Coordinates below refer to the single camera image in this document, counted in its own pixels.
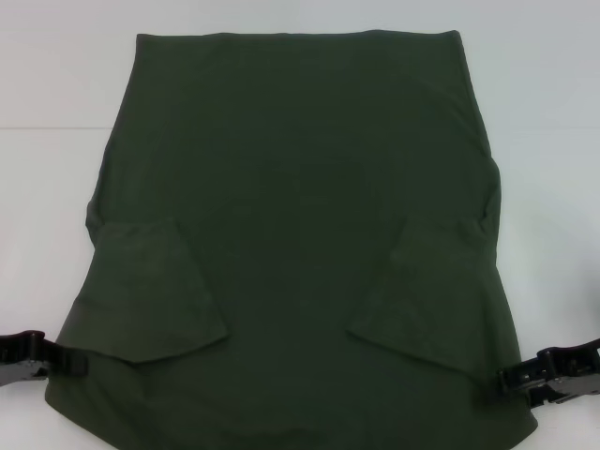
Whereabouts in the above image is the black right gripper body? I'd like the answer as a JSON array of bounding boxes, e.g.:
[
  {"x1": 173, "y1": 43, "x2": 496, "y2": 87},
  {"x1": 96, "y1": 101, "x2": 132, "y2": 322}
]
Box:
[{"x1": 528, "y1": 336, "x2": 600, "y2": 408}]

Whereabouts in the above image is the dark green t-shirt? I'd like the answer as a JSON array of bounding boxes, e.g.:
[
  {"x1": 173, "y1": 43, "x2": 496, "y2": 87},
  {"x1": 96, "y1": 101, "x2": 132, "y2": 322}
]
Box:
[{"x1": 42, "y1": 29, "x2": 540, "y2": 450}]

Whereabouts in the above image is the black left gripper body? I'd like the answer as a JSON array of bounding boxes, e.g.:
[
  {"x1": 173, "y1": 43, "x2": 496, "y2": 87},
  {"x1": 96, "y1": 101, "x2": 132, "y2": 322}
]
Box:
[{"x1": 0, "y1": 329, "x2": 50, "y2": 388}]

